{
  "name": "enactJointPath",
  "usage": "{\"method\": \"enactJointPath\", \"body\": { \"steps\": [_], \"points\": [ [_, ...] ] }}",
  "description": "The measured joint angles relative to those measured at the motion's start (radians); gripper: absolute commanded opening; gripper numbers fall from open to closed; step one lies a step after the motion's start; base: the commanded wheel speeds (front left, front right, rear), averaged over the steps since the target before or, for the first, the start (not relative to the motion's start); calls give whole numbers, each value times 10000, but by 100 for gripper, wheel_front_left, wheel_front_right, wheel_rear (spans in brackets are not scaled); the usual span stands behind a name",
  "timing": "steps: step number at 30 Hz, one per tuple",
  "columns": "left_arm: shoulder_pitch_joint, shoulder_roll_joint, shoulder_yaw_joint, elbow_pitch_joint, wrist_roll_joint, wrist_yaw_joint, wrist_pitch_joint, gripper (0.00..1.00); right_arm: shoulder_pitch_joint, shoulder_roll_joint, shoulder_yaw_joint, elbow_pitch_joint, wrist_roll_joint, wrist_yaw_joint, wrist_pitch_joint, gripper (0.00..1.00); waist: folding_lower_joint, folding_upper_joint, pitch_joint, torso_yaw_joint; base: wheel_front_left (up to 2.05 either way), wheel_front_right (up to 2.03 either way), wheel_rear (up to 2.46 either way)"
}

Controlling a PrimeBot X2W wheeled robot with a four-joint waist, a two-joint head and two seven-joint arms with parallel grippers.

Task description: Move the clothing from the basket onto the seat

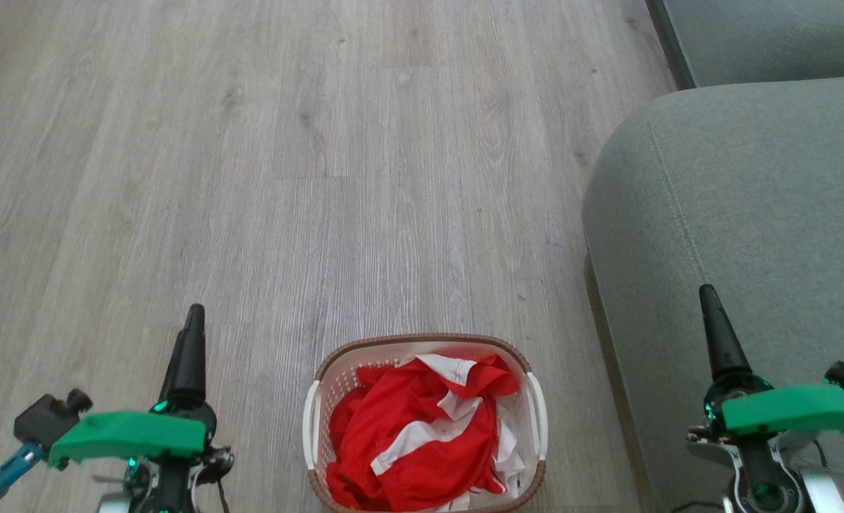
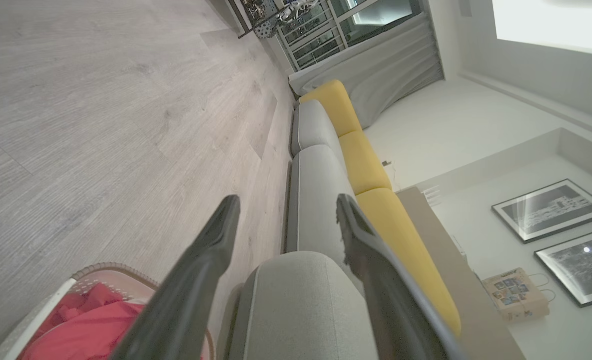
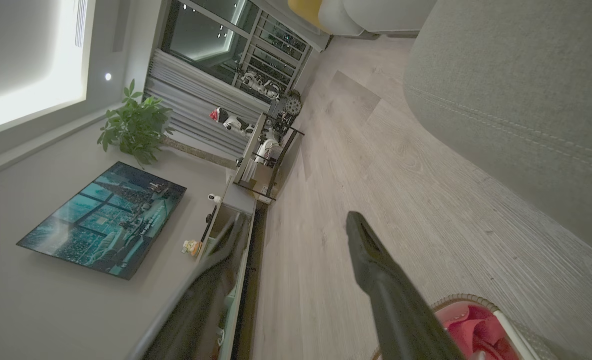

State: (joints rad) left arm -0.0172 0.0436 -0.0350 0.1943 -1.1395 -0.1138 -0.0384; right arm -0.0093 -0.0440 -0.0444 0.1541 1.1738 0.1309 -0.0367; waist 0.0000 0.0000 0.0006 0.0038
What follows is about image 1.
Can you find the red garment with white stripe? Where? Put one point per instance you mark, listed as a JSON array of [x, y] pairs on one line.
[[400, 427]]

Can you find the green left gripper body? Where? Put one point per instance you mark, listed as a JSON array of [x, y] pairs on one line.
[[129, 434]]

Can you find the grey fabric sofa section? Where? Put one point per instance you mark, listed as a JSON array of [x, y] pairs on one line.
[[778, 35]]

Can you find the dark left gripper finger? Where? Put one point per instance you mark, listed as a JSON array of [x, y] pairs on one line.
[[191, 356], [172, 363]]

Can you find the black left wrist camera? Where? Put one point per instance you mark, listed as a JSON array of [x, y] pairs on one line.
[[44, 420]]

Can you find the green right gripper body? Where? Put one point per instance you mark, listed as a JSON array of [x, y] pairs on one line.
[[792, 412]]

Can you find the white basket with brown rim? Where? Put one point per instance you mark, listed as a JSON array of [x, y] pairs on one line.
[[336, 388]]

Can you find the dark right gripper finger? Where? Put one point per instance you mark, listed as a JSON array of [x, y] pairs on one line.
[[722, 342]]

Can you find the grey fabric sofa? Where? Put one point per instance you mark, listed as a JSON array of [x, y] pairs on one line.
[[749, 199]]

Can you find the blue left camera connector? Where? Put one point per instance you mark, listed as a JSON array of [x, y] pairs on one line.
[[12, 464]]

